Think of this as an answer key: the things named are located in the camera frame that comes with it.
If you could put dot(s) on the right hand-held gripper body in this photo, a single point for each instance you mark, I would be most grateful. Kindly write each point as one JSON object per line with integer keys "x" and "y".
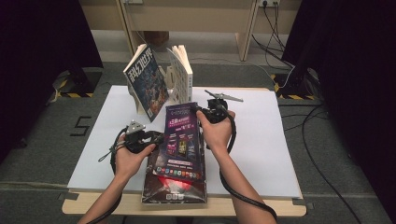
{"x": 218, "y": 112}

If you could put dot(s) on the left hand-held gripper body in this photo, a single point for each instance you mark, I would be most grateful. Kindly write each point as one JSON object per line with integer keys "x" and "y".
{"x": 137, "y": 140}

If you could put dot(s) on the purple advert cover magazine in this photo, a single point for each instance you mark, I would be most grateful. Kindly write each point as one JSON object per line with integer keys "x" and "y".
{"x": 180, "y": 140}

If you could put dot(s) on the wooden expandable book rack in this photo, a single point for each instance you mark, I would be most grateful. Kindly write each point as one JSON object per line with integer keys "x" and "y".
{"x": 140, "y": 107}

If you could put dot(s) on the white book with picture grid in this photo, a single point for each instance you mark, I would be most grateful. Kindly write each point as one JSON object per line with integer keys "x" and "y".
{"x": 182, "y": 77}

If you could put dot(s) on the dark blue illustrated magazine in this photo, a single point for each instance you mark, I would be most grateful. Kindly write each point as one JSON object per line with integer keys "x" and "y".
{"x": 148, "y": 87}

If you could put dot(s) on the thick bound magazine volume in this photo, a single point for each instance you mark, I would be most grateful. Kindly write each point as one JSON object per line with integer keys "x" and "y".
{"x": 174, "y": 193}

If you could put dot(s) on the person's right hand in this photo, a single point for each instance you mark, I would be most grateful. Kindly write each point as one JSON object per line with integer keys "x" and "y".
{"x": 218, "y": 137}

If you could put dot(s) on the person's left hand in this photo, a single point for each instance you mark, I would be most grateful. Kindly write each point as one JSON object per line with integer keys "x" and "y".
{"x": 130, "y": 165}

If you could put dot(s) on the white paper table sheet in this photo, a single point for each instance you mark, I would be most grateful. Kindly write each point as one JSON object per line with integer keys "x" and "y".
{"x": 264, "y": 149}

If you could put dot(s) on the beige wooden bookend stand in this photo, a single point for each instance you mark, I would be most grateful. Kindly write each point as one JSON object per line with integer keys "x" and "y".
{"x": 193, "y": 18}

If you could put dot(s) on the black curtain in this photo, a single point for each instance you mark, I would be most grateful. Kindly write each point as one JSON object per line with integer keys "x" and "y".
{"x": 358, "y": 77}
{"x": 37, "y": 62}

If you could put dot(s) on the taped stand base plate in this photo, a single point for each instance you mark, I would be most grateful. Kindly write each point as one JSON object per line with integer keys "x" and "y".
{"x": 81, "y": 82}
{"x": 295, "y": 82}

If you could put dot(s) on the white wall socket with plugs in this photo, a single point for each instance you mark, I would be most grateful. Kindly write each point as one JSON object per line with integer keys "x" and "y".
{"x": 269, "y": 2}

